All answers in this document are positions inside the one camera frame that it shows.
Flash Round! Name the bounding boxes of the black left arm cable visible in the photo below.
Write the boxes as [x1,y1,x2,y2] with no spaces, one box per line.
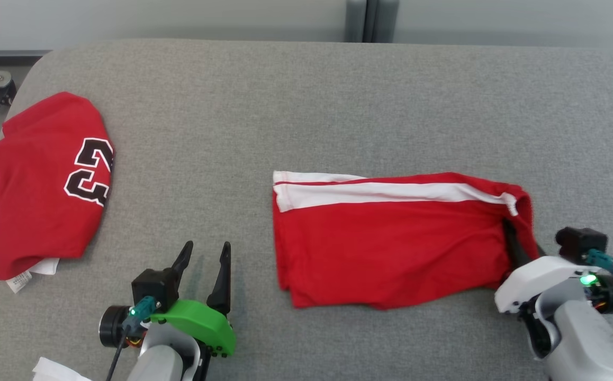
[105,327,130,381]

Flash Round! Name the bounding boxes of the grey partition post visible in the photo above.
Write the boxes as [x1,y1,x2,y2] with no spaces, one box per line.
[373,0,400,43]
[346,0,368,43]

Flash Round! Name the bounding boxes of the red shorts with white stripe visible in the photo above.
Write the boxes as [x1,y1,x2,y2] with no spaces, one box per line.
[272,170,541,310]

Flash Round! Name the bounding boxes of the teal right cable connector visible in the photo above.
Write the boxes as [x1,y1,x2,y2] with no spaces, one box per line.
[584,250,613,277]

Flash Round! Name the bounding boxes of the teal left cable connector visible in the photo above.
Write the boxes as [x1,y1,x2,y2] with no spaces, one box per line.
[121,296,159,338]

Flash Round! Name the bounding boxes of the large white paper tag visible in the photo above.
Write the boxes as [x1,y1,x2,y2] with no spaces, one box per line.
[32,357,91,381]

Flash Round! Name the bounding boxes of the red jersey with black number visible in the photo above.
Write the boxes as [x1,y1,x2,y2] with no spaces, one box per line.
[0,92,115,294]

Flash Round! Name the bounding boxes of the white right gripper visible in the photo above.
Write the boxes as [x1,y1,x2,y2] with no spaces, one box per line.
[494,219,598,361]

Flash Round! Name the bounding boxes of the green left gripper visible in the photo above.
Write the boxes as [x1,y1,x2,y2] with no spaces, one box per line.
[150,241,237,381]

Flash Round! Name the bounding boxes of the teal cable connector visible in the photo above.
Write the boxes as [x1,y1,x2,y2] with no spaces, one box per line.
[121,296,159,338]
[584,250,613,277]

